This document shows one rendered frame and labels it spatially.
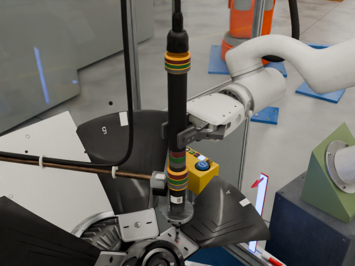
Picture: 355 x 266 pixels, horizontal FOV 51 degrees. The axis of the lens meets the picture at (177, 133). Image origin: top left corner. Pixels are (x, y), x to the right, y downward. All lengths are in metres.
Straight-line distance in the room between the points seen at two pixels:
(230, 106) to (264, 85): 0.12
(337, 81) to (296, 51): 0.10
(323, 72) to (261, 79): 0.14
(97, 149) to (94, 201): 0.22
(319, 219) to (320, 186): 0.11
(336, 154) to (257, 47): 0.68
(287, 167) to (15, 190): 2.45
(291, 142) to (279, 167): 0.39
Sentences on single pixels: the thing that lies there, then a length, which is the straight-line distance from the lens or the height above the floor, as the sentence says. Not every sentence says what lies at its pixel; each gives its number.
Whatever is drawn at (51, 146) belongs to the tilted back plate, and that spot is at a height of 1.31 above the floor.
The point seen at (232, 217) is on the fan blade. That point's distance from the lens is 0.98.
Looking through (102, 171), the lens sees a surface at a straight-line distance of 0.80.
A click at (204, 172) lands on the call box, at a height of 1.07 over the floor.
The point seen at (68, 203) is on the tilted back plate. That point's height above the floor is 1.19.
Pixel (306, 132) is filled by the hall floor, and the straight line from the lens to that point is 3.63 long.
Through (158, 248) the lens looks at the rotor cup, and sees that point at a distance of 0.81.
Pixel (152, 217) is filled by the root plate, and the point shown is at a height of 1.27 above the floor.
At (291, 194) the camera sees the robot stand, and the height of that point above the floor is 0.93.
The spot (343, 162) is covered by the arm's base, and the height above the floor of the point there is 1.12.
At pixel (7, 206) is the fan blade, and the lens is 0.71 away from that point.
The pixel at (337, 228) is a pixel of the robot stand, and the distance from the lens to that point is 1.38.
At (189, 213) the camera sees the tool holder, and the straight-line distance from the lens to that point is 0.81.
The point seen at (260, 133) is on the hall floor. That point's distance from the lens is 3.49.
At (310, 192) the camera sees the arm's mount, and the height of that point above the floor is 0.98.
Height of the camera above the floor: 1.87
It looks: 33 degrees down
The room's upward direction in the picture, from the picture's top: straight up
